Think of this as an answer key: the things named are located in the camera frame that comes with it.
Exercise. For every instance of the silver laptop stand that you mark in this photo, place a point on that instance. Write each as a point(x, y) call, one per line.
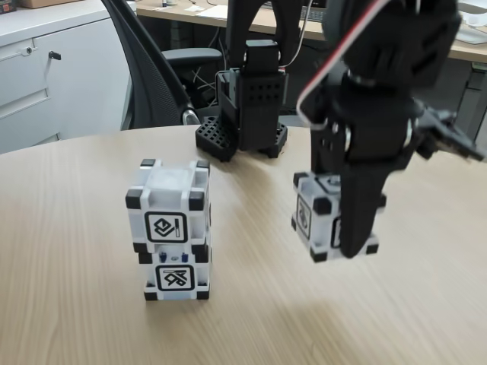
point(472, 28)

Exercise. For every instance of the brown cardboard box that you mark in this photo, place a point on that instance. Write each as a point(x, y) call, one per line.
point(45, 3)

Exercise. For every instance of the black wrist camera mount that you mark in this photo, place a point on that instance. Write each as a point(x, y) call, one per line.
point(449, 133)

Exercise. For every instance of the white cube with layers symbol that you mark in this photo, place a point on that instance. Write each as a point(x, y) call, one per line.
point(165, 228)

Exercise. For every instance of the wooden office desk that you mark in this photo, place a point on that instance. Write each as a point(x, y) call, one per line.
point(171, 17)

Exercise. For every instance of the black mesh office chair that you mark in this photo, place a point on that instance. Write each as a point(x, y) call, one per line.
point(152, 76)

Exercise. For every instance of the white drawer cabinet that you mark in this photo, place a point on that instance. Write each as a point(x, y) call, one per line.
point(76, 95)

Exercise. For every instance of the white cube with KR symbol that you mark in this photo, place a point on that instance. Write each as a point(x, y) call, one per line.
point(173, 281)

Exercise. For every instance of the white cube with lightning symbol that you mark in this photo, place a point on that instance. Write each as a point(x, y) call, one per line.
point(323, 228)

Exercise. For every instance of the black cabinet key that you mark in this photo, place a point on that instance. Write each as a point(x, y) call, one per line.
point(54, 55)

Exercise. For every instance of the white paper sheet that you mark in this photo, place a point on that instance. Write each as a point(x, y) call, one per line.
point(213, 10)

